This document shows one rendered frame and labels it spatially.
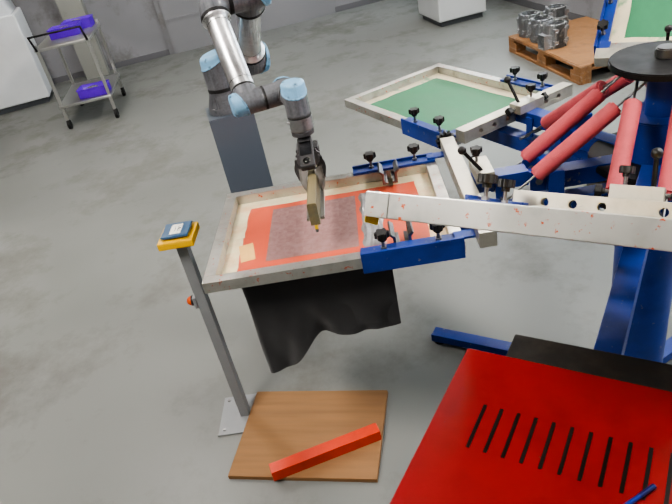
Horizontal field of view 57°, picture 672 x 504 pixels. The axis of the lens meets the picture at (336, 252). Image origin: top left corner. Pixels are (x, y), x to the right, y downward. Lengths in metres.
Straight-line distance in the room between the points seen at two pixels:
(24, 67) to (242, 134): 6.50
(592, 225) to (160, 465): 2.29
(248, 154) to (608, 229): 1.94
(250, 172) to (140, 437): 1.27
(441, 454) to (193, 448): 1.82
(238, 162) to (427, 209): 1.78
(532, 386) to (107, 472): 2.09
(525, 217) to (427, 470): 0.48
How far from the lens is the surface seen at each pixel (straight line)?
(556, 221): 0.82
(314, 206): 1.82
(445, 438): 1.13
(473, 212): 0.85
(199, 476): 2.70
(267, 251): 2.00
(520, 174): 2.05
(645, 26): 2.88
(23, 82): 8.92
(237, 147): 2.56
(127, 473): 2.86
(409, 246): 1.78
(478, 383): 1.21
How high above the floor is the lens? 1.98
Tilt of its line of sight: 32 degrees down
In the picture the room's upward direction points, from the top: 12 degrees counter-clockwise
